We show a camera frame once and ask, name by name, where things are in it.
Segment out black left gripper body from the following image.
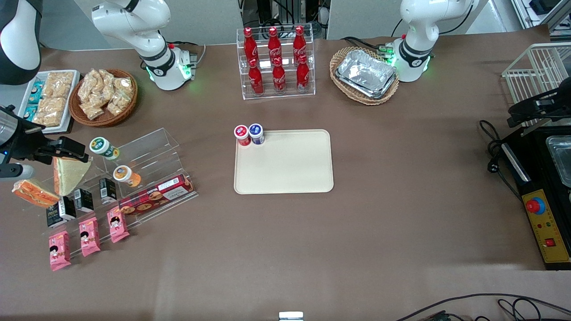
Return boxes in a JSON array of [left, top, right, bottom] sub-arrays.
[[533, 86, 571, 121]]

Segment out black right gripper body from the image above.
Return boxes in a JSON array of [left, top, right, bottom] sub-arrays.
[[8, 116, 59, 164]]

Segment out orange sandwich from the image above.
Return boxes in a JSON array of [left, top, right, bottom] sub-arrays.
[[12, 178, 61, 209]]

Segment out white triangle sandwich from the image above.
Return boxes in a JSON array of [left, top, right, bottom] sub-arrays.
[[53, 156, 93, 197]]

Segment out white rectangular snack tray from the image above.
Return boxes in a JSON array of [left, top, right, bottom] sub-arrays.
[[18, 70, 81, 134]]

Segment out silver foil tray stack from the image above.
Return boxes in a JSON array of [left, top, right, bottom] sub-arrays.
[[335, 49, 397, 99]]

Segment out beige plastic tray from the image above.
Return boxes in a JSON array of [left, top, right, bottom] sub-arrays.
[[234, 129, 334, 195]]

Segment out green lid can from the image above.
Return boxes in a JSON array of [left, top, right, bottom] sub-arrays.
[[89, 136, 120, 161]]

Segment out large bagged cracker pack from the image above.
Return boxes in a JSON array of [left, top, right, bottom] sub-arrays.
[[32, 97, 67, 127], [44, 71, 75, 99]]

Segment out clear bagged snack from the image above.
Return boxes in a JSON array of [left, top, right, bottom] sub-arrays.
[[78, 71, 101, 103], [106, 91, 130, 116], [114, 77, 134, 96], [96, 69, 116, 96], [80, 102, 105, 120]]

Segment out dark brown wicker basket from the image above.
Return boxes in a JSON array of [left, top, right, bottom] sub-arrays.
[[69, 68, 138, 128]]

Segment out black drink carton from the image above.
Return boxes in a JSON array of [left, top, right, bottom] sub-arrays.
[[74, 188, 95, 213], [99, 177, 118, 204], [46, 196, 77, 229]]

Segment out steel container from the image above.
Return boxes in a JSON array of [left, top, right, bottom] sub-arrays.
[[545, 135, 571, 188]]

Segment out black sealing machine yellow panel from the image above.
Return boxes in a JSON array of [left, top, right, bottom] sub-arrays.
[[500, 125, 571, 271]]

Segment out clear acrylic tiered stand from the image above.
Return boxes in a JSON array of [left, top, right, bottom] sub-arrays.
[[42, 128, 199, 257]]

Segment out pink snack packet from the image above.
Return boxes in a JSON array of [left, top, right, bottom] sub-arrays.
[[79, 217, 101, 257], [49, 230, 72, 272], [107, 207, 130, 243]]

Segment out long red cookie box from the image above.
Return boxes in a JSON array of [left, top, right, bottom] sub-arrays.
[[118, 175, 195, 218]]

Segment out red lid can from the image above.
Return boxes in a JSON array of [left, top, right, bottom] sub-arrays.
[[234, 125, 251, 147]]

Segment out light wicker basket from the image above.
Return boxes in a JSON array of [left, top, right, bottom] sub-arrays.
[[330, 46, 400, 106]]

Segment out blue lid can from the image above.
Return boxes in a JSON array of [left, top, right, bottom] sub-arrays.
[[248, 123, 265, 145]]

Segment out red cola bottle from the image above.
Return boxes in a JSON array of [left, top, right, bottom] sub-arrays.
[[243, 27, 259, 63], [248, 58, 265, 95], [268, 27, 282, 61], [296, 54, 310, 92], [272, 57, 287, 93], [293, 25, 307, 58]]

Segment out clear acrylic bottle rack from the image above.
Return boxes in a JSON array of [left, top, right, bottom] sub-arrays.
[[236, 28, 316, 100]]

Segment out black background equipment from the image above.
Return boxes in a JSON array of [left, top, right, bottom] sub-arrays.
[[241, 0, 331, 38]]

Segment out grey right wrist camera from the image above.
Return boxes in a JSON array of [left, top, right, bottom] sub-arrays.
[[0, 164, 34, 180]]

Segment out white wire rack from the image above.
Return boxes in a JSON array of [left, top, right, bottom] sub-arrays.
[[502, 42, 571, 128]]

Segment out black power cable with plug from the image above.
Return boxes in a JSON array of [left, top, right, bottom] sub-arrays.
[[479, 119, 522, 201]]

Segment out aluminium frame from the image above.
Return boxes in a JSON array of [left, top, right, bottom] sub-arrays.
[[511, 0, 571, 32]]

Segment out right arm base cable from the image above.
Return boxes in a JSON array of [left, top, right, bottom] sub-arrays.
[[167, 41, 207, 67]]

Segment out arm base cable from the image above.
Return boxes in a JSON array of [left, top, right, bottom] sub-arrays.
[[167, 41, 207, 67], [341, 37, 395, 56]]

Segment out left arm base cable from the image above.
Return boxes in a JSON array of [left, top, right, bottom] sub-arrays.
[[341, 37, 395, 56]]

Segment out black floor cables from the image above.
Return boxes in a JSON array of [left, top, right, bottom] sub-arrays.
[[395, 293, 571, 321]]

